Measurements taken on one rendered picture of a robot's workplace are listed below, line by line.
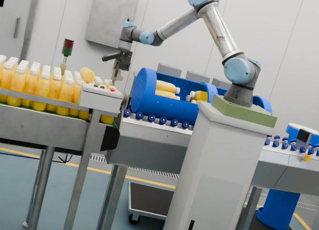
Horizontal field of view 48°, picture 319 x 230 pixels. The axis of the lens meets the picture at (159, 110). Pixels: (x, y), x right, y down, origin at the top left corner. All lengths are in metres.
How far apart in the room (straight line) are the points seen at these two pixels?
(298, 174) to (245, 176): 0.89
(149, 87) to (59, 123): 0.53
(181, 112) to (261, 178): 0.80
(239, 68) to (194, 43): 3.96
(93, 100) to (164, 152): 0.63
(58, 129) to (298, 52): 4.83
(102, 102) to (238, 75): 0.67
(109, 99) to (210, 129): 0.52
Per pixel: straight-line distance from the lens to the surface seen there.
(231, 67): 1.71
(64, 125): 1.93
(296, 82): 6.23
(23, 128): 1.94
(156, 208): 2.92
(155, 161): 2.23
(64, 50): 2.41
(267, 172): 2.57
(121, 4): 5.34
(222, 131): 1.77
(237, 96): 1.84
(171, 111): 2.11
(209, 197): 1.88
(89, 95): 1.78
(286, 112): 6.25
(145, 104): 2.06
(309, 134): 2.75
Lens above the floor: 1.40
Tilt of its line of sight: 10 degrees down
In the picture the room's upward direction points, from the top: 16 degrees clockwise
